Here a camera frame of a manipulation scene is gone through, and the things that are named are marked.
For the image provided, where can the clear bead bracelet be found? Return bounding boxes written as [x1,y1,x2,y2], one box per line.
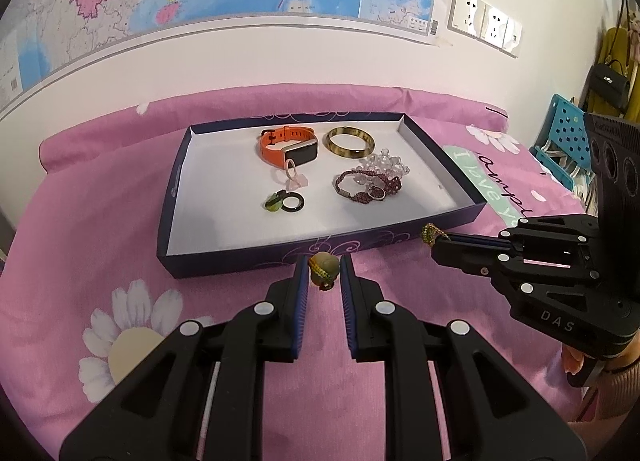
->
[360,147,412,178]

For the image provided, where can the orange smart watch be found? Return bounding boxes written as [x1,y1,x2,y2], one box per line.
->
[258,125,320,166]

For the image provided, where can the pink printed blanket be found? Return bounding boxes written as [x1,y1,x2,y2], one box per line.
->
[0,84,640,461]

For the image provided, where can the dark red beaded bracelet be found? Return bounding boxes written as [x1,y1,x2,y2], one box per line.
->
[333,166,404,204]

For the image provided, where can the green bead pendant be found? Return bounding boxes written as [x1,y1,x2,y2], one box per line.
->
[308,250,343,291]

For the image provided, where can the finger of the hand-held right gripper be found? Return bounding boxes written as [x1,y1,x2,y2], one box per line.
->
[446,213,602,250]
[431,239,592,303]

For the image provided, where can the amber bangle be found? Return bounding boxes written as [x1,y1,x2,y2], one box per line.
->
[324,126,376,161]

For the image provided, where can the black handbag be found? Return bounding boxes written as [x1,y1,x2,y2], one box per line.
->
[582,58,636,115]

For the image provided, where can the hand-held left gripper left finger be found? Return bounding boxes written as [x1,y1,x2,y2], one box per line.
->
[59,255,310,461]

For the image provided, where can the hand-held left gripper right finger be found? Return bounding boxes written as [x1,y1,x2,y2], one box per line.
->
[340,253,587,461]

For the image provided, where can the pink flower ring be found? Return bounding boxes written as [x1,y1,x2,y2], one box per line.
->
[281,158,310,191]

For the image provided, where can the yellow garment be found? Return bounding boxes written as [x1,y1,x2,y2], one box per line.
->
[582,25,640,118]

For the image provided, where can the person's right hand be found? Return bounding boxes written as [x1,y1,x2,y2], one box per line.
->
[560,341,640,393]

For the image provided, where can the dark blue box tray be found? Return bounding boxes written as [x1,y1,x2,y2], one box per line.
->
[156,112,488,281]

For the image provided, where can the person's right forearm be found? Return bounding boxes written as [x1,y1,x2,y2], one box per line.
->
[567,365,640,461]

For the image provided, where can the blue perforated chair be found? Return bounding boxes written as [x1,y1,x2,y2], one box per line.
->
[529,93,602,193]

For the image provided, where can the small gold ring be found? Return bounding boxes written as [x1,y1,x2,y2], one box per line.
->
[420,223,450,245]

